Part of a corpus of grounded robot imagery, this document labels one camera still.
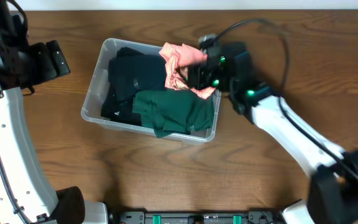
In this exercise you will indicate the black garment with tag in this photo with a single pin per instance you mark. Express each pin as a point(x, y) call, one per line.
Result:
point(119, 111)

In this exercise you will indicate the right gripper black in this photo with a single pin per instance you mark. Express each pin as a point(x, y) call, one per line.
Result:
point(202, 71)

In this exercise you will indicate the large black garment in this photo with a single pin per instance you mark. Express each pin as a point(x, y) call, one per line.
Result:
point(127, 52)

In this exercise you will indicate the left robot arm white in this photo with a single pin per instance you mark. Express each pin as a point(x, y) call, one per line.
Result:
point(25, 194)

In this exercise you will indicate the pink printed t-shirt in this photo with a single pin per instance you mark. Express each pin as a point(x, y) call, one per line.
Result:
point(178, 58)

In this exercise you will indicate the dark navy garment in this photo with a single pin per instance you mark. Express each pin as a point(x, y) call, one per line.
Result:
point(130, 74)

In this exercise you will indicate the green garment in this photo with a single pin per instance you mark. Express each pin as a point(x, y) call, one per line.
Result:
point(171, 111)

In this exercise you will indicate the clear plastic storage bin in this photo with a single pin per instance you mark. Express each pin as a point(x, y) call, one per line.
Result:
point(98, 91)

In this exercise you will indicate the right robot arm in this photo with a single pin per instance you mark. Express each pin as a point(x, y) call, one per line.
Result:
point(333, 172)

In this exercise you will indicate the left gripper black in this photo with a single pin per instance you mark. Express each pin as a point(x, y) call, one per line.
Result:
point(46, 61)

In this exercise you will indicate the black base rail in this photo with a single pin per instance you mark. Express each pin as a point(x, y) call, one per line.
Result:
point(251, 217)

